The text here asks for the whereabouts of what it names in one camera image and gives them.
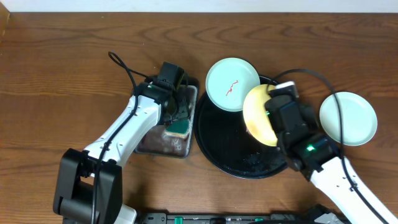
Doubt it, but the green yellow sponge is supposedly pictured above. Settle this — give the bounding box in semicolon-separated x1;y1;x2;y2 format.
164;119;190;139

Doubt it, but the yellow plate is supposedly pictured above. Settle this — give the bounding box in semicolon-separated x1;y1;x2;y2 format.
243;84;277;147

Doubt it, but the light blue plate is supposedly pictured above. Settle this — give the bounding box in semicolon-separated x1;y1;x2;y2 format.
320;91;377;146
205;57;261;112

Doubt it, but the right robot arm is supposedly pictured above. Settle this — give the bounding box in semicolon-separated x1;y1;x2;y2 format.
264;91;397;223

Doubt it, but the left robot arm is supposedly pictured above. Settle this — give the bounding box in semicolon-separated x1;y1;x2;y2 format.
53;79;198;223

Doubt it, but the rectangular metal baking tray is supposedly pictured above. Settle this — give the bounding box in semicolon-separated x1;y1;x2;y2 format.
135;78;199;159

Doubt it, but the round black tray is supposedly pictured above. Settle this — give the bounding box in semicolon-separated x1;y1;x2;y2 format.
193;93;288;179

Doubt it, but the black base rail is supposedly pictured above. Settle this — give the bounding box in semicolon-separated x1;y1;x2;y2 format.
136;205;349;224

